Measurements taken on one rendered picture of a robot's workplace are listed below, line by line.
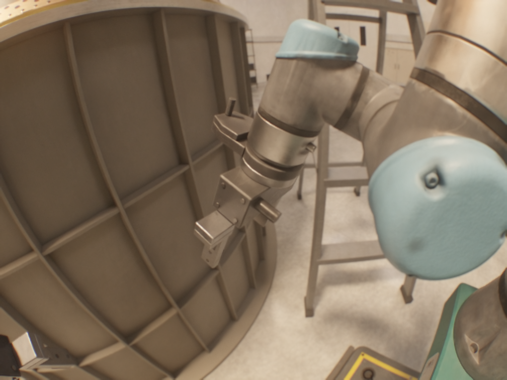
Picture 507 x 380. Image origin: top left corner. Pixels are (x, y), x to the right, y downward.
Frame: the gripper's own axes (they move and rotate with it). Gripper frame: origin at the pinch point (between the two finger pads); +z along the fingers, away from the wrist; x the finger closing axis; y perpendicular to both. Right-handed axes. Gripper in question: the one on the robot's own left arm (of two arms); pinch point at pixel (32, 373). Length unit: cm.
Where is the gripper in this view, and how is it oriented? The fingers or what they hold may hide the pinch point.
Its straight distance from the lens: 41.7
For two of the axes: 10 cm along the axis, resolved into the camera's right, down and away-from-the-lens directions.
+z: -0.7, 5.8, 8.1
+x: -7.5, 5.1, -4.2
